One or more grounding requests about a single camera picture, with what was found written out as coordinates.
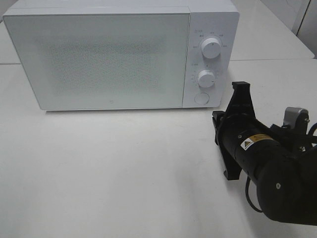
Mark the white microwave knob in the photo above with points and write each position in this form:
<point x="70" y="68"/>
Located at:
<point x="206" y="79"/>
<point x="211" y="47"/>

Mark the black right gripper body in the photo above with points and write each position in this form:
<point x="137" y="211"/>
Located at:
<point x="231" y="131"/>

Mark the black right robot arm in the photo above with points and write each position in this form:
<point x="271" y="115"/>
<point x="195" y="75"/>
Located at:
<point x="280" y="160"/>

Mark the white microwave oven body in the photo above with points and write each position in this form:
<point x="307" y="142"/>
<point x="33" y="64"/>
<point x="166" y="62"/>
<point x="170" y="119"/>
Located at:
<point x="206" y="18"/>

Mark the white round door button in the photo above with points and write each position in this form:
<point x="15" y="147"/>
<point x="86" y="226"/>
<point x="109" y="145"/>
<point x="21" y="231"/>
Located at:
<point x="202" y="98"/>

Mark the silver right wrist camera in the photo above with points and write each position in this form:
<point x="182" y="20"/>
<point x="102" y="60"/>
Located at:
<point x="293" y="133"/>

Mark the white microwave door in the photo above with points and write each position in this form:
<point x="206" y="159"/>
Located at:
<point x="96" y="62"/>

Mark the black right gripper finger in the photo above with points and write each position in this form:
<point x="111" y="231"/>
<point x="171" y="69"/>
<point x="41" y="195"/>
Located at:
<point x="232" y="169"/>
<point x="241" y="101"/>

